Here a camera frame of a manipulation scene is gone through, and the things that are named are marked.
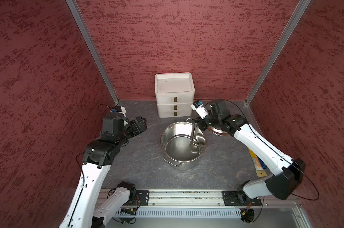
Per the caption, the stainless steel pot lid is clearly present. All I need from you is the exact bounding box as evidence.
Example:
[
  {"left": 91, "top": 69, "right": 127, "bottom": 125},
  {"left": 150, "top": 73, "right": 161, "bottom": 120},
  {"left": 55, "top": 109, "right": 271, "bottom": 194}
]
[{"left": 208, "top": 99, "right": 233, "bottom": 135}]

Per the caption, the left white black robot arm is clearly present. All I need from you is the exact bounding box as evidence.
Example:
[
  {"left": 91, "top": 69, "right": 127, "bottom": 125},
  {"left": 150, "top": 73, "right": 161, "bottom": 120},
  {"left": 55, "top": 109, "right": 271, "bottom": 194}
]
[{"left": 60, "top": 112, "right": 147, "bottom": 228}]

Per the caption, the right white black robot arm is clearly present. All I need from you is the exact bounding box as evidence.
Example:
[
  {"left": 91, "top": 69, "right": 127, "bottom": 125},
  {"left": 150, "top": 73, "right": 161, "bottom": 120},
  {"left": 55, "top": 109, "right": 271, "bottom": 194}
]
[{"left": 191, "top": 99, "right": 306, "bottom": 204}]

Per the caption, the white three-drawer storage box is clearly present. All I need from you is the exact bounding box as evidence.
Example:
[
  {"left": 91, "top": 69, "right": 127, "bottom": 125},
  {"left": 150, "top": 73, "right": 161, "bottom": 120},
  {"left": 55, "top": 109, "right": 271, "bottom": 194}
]
[{"left": 155, "top": 72, "right": 195, "bottom": 118}]

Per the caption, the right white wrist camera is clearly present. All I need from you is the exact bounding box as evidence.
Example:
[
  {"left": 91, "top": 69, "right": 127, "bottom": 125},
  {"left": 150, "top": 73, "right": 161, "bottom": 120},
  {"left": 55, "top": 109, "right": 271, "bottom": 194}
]
[{"left": 191, "top": 100, "right": 209, "bottom": 119}]

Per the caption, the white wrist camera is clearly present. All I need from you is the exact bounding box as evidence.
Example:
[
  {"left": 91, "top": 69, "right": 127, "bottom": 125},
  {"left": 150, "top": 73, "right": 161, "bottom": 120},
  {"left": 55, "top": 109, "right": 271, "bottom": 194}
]
[
  {"left": 191, "top": 100, "right": 209, "bottom": 119},
  {"left": 111, "top": 105, "right": 126, "bottom": 116}
]

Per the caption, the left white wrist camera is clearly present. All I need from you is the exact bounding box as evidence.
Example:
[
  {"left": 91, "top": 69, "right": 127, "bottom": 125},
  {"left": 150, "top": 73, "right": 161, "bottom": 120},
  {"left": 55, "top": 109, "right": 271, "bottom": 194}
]
[{"left": 111, "top": 105, "right": 126, "bottom": 116}]

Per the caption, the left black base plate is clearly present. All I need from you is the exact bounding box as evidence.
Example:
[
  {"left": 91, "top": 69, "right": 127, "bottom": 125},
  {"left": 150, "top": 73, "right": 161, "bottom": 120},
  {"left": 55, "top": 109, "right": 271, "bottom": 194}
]
[{"left": 136, "top": 190, "right": 150, "bottom": 207}]

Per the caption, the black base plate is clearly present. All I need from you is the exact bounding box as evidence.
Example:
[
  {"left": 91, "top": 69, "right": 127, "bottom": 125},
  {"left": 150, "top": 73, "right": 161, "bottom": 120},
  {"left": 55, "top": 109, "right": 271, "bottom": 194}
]
[
  {"left": 222, "top": 191, "right": 262, "bottom": 207},
  {"left": 136, "top": 190, "right": 150, "bottom": 207}
]

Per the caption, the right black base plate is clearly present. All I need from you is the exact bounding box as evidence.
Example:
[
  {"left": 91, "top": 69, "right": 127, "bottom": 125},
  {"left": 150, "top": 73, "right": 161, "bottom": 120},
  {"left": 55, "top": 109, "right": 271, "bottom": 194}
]
[{"left": 222, "top": 191, "right": 262, "bottom": 207}]

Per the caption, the white perforated cable duct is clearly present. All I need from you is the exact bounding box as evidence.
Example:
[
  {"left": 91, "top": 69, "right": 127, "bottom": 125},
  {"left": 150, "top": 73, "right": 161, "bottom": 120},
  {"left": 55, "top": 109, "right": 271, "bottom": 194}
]
[{"left": 114, "top": 208, "right": 241, "bottom": 219}]

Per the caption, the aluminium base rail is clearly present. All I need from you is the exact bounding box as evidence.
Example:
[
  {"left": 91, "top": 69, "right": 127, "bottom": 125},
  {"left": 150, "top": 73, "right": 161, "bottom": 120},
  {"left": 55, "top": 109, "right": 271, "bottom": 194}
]
[{"left": 140, "top": 189, "right": 303, "bottom": 209}]

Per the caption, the left aluminium corner post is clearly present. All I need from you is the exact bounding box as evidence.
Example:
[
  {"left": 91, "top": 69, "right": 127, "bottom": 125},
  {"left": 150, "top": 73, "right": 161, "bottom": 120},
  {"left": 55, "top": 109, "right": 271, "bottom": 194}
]
[{"left": 66, "top": 0, "right": 120, "bottom": 105}]

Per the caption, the aluminium corner post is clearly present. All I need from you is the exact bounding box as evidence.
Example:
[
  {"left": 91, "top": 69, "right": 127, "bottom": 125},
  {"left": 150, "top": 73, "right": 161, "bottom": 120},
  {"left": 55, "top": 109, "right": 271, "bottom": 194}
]
[
  {"left": 245, "top": 0, "right": 311, "bottom": 106},
  {"left": 66, "top": 0, "right": 120, "bottom": 105}
]

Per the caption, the right aluminium corner post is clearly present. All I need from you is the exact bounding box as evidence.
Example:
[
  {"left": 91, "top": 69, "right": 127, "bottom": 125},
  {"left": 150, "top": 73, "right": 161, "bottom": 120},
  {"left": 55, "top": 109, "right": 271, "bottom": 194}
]
[{"left": 245, "top": 0, "right": 311, "bottom": 106}]

